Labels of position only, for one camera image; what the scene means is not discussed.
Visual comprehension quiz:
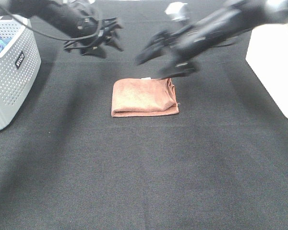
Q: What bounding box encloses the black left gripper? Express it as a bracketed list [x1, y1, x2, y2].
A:
[63, 15, 124, 59]

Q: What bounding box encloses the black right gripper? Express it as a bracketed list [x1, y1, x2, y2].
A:
[135, 26, 206, 79]

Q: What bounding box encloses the brown microfibre towel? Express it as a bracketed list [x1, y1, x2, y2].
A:
[111, 78, 179, 117]

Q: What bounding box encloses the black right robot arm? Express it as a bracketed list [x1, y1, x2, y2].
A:
[135, 0, 288, 79]

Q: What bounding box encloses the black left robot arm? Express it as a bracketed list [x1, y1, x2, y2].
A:
[0, 0, 123, 58]

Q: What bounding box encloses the grey perforated laundry basket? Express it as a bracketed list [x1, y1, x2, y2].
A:
[0, 16, 41, 130]

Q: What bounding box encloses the white storage bin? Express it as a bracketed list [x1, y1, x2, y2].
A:
[245, 24, 288, 119]

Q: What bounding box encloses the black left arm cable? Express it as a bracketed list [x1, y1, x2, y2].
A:
[0, 2, 104, 42]

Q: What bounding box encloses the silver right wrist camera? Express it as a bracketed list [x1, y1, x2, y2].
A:
[164, 1, 189, 21]

